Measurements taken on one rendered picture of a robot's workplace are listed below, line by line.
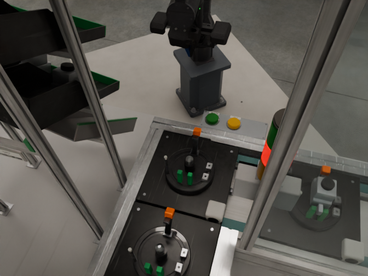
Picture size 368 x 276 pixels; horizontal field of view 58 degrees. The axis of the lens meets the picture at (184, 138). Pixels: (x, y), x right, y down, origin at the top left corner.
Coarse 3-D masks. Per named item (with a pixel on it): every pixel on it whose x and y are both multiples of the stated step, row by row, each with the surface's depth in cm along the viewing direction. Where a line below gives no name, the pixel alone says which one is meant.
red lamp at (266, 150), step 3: (264, 147) 53; (267, 147) 52; (264, 150) 53; (267, 150) 52; (270, 150) 52; (264, 153) 54; (267, 153) 53; (261, 156) 56; (264, 156) 54; (267, 156) 53; (261, 159) 56; (264, 159) 54; (267, 159) 54; (264, 162) 55; (264, 165) 55
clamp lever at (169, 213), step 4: (168, 208) 77; (172, 208) 77; (168, 212) 76; (172, 212) 76; (168, 216) 77; (172, 216) 77; (164, 220) 76; (168, 220) 76; (168, 224) 76; (168, 228) 79; (168, 232) 80
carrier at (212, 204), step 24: (168, 144) 100; (192, 144) 100; (216, 144) 99; (168, 168) 90; (192, 168) 90; (216, 168) 95; (144, 192) 91; (168, 192) 91; (192, 192) 89; (216, 192) 90; (192, 216) 88; (216, 216) 84
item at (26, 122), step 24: (72, 24) 56; (72, 48) 59; (0, 72) 43; (0, 96) 46; (96, 96) 71; (24, 120) 50; (96, 120) 76; (48, 144) 57; (48, 168) 61; (120, 168) 94; (72, 192) 69; (96, 240) 94
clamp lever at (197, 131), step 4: (196, 128) 91; (200, 128) 91; (196, 132) 90; (200, 132) 91; (196, 136) 90; (196, 140) 92; (196, 144) 92; (192, 148) 93; (196, 148) 93; (196, 152) 94
